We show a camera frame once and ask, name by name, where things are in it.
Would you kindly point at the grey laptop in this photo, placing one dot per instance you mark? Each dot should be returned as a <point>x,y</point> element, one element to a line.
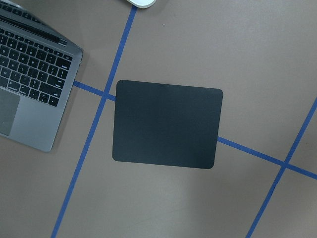
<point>38,67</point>

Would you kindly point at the black mouse pad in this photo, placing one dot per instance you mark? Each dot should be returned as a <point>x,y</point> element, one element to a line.
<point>164,124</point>

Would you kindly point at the white computer mouse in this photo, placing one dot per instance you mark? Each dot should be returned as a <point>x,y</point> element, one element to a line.
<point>142,3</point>

